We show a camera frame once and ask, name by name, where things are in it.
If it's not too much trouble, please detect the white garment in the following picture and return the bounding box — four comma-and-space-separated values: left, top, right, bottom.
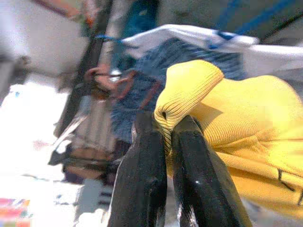
120, 23, 303, 79

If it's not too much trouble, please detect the blue patterned plastic cover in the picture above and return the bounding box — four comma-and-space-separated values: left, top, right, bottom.
123, 0, 158, 36

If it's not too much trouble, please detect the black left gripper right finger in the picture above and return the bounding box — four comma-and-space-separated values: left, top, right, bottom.
172, 115, 253, 227

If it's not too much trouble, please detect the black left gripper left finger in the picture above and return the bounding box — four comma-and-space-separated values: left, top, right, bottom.
107, 113, 168, 227

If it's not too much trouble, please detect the yellow garment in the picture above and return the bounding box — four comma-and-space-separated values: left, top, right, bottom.
153, 59, 303, 220

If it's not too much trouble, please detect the blue plaid garment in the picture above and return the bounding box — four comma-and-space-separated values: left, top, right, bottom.
110, 37, 247, 142

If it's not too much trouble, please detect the pink hanger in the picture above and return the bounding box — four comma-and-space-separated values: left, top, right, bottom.
85, 63, 161, 112

